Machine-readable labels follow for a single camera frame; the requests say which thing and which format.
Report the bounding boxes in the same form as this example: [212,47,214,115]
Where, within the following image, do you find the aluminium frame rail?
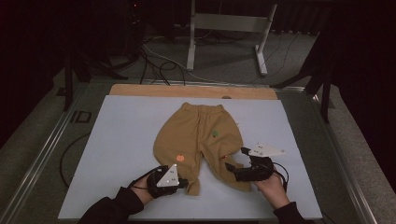
[139,78,306,91]
[306,89,378,224]
[0,82,92,224]

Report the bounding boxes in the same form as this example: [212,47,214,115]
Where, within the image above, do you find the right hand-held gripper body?
[234,142,287,183]

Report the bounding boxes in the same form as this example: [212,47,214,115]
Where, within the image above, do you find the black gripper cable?
[128,165,166,191]
[270,161,290,193]

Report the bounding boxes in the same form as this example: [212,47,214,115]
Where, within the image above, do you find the black looped floor cable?
[58,132,92,189]

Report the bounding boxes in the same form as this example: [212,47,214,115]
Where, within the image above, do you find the wooden table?
[108,83,279,101]

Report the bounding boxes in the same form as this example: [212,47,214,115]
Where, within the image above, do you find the black tripod stand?
[60,46,129,113]
[270,31,333,125]

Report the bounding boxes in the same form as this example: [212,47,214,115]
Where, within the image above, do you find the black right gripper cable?
[270,161,290,193]

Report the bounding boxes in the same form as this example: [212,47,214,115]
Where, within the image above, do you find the pale table cover board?
[57,94,324,221]

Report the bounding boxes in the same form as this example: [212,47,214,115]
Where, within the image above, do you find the white metal stand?
[186,0,279,77]

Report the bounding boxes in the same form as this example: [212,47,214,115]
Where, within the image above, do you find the person's right hand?
[252,172,290,210]

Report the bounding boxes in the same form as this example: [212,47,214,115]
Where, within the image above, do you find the person's left hand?
[130,173,157,206]

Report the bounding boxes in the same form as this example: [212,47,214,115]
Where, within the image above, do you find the dark equipment rack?
[117,0,147,62]

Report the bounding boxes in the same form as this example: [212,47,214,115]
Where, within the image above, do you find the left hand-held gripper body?
[146,163,182,200]

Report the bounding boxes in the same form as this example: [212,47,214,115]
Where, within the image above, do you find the black floor cable bundle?
[137,46,188,87]

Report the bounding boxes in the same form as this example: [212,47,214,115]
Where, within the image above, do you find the tan pants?
[152,101,253,197]

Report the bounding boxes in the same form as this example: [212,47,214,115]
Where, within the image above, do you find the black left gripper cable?
[128,165,166,191]

